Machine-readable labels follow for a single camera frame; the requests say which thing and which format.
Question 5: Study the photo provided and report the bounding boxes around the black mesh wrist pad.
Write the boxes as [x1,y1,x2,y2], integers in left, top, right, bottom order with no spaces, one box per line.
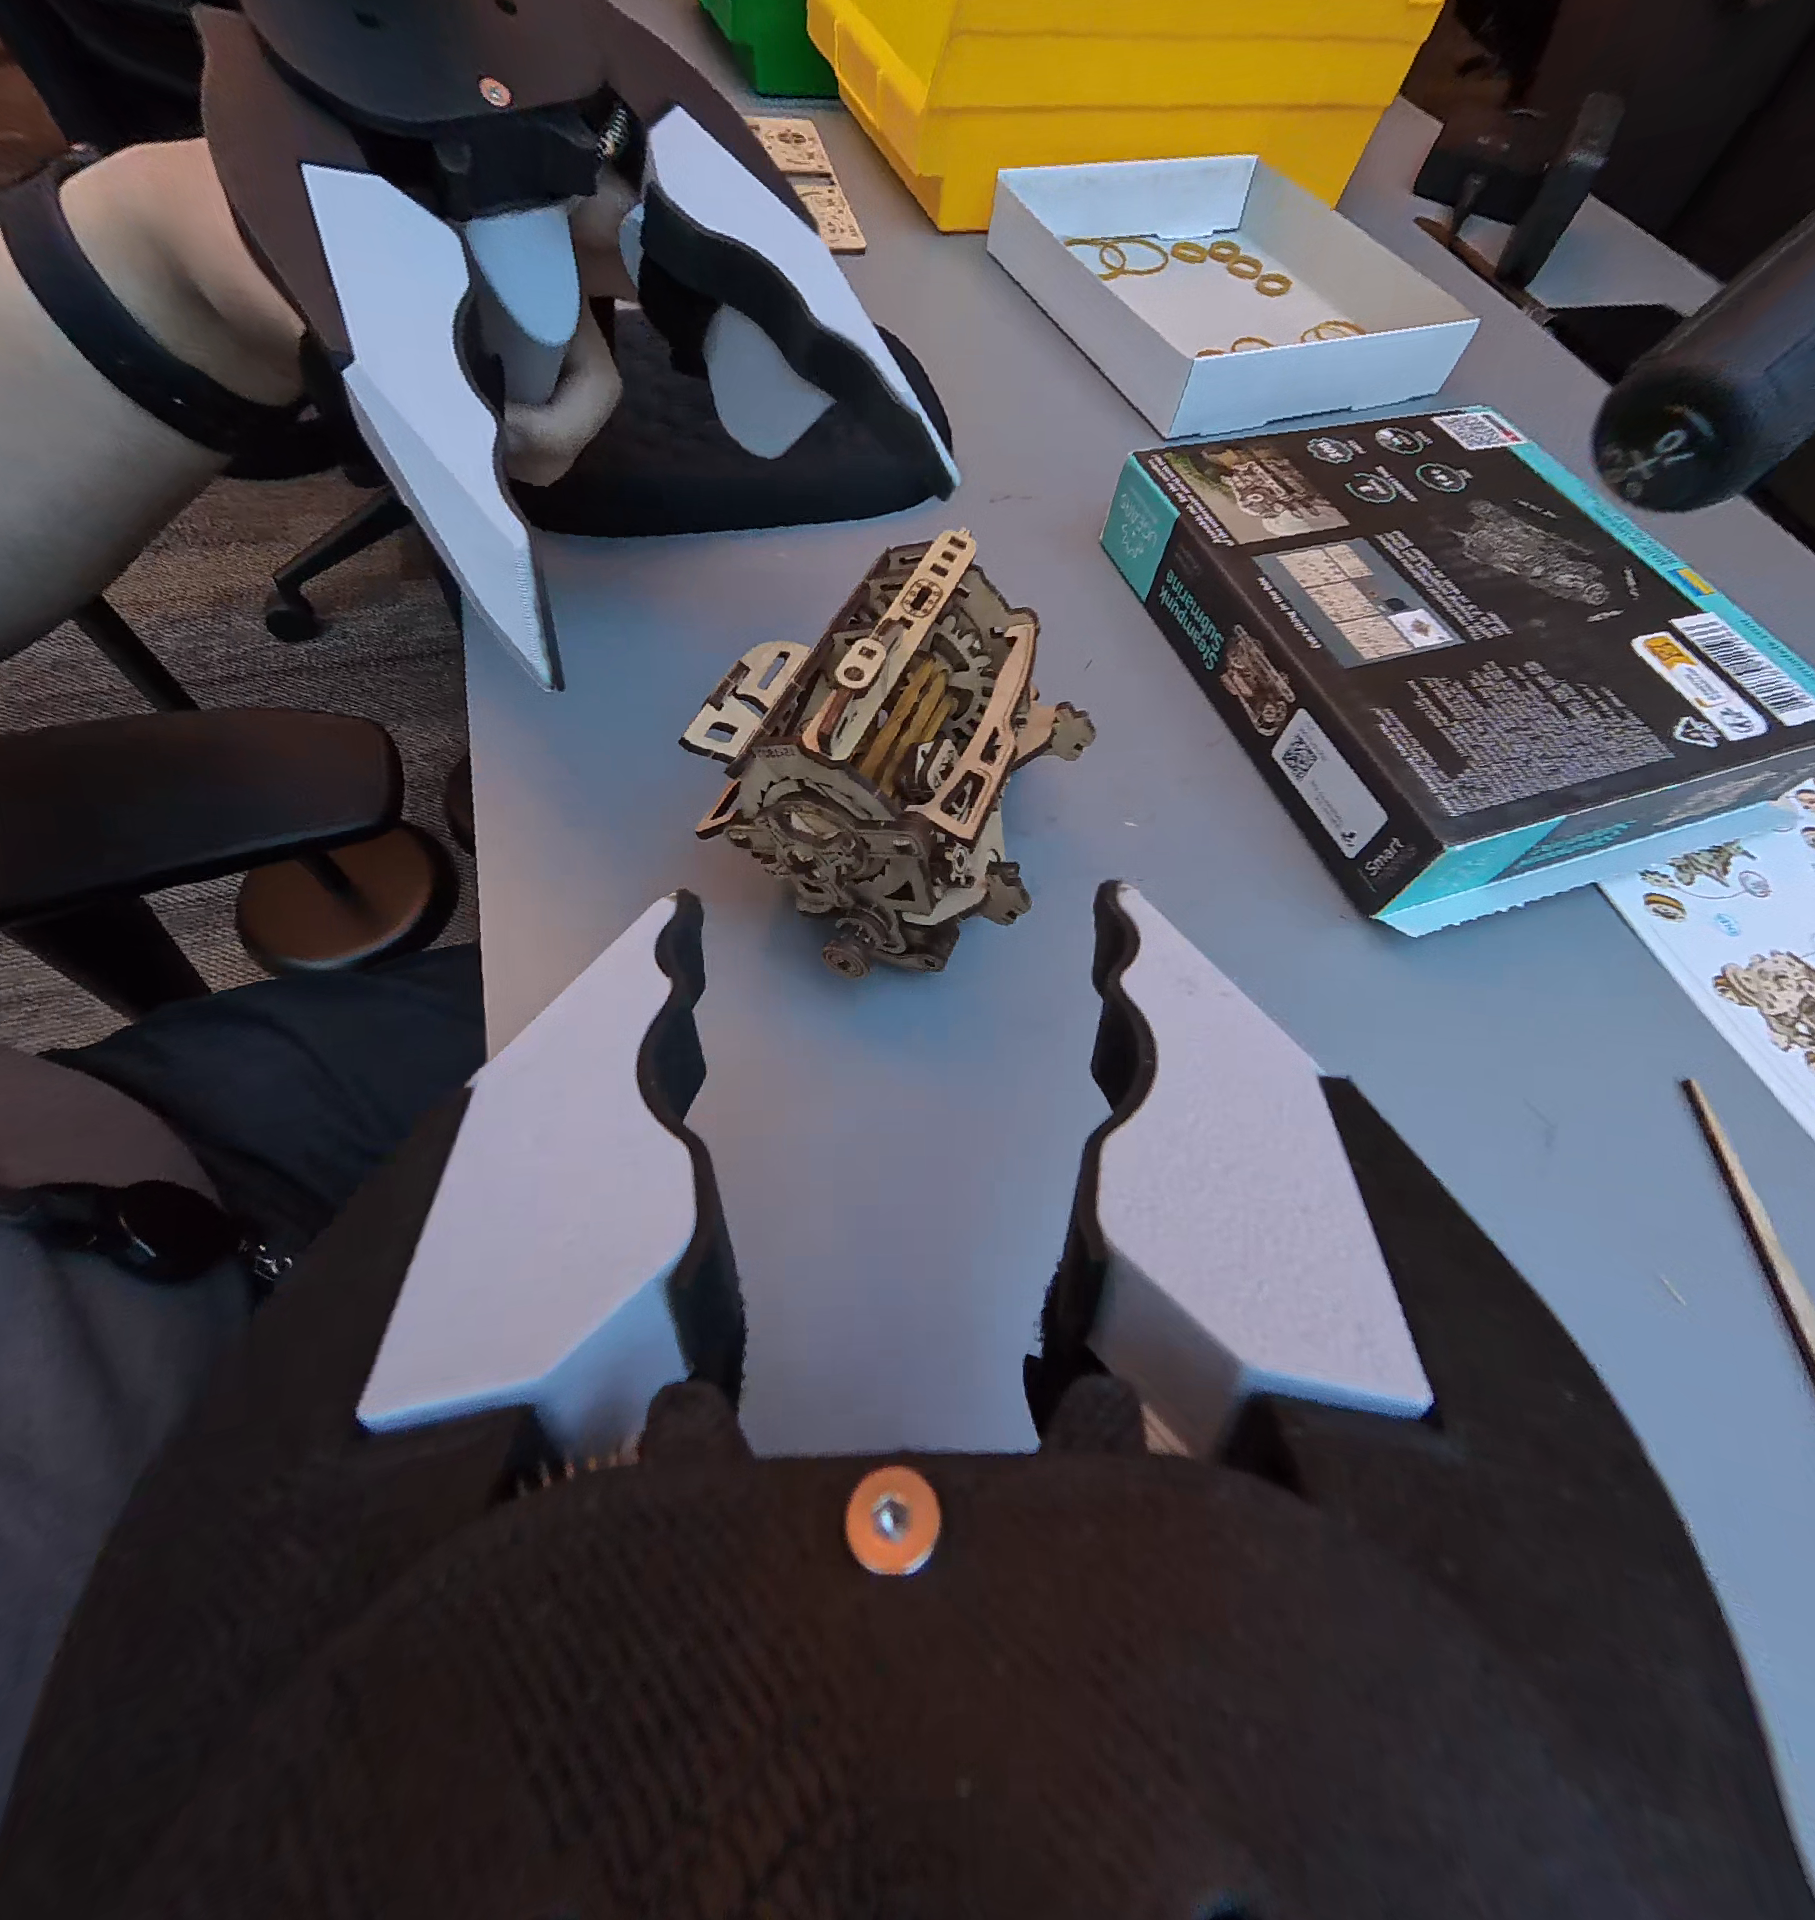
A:
[509,307,957,539]

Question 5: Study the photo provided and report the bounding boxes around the person's left hand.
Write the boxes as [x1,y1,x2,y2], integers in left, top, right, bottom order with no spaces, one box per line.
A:
[59,142,627,489]

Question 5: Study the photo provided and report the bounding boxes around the black desk clamp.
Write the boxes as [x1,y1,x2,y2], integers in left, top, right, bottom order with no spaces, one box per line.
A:
[1414,90,1628,317]

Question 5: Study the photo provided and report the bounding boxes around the black handled tool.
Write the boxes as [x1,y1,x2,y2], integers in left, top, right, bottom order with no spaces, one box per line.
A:
[1590,180,1815,515]

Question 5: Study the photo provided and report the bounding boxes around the black chair base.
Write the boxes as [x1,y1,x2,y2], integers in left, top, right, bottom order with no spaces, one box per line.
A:
[262,479,467,647]

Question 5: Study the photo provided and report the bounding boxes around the group of yellow rubber bands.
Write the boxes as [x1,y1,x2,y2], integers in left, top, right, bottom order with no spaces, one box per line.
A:
[1060,227,1366,360]

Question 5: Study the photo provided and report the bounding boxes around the yellow plastic bin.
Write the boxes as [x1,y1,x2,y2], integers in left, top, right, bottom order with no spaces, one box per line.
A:
[806,0,1446,235]

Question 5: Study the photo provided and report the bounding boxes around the person's legs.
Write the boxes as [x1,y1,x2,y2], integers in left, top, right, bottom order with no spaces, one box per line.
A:
[37,942,489,1321]

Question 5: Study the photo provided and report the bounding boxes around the printed instruction sheet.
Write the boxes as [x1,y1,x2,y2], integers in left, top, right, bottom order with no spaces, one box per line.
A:
[1593,750,1815,1180]

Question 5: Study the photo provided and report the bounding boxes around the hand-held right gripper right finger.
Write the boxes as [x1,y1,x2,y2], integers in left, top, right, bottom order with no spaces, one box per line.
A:
[1026,882,1437,1457]

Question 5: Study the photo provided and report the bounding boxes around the laser-cut wooden part sheet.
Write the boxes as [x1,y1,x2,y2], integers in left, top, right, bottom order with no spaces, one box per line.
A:
[743,114,867,258]

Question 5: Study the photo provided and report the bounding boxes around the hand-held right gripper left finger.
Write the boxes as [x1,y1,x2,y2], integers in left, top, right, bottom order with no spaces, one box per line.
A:
[355,888,748,1459]

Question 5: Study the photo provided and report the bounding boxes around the wooden mechanical model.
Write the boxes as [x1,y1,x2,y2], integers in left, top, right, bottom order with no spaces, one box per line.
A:
[680,528,1095,980]

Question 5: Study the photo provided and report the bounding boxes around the black wrist strap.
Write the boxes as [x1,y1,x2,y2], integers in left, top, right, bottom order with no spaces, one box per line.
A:
[0,150,362,480]

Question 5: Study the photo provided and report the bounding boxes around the green plastic bin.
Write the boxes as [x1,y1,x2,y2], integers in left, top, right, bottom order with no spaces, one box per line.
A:
[697,0,840,98]

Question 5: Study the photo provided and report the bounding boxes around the white cardboard tray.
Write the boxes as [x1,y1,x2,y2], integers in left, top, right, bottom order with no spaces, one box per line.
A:
[985,155,1482,440]

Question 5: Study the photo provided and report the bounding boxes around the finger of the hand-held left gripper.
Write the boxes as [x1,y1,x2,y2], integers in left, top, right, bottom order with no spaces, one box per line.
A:
[639,102,963,497]
[300,160,566,694]

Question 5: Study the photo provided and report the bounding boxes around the black teal model kit box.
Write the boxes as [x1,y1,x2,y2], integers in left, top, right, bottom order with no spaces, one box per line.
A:
[1099,406,1815,938]

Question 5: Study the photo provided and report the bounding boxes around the black chair armrest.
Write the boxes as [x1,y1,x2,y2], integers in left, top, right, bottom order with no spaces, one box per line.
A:
[0,709,406,932]

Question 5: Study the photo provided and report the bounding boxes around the thin wooden stick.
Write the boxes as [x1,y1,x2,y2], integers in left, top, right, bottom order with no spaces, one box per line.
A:
[1680,1078,1815,1502]

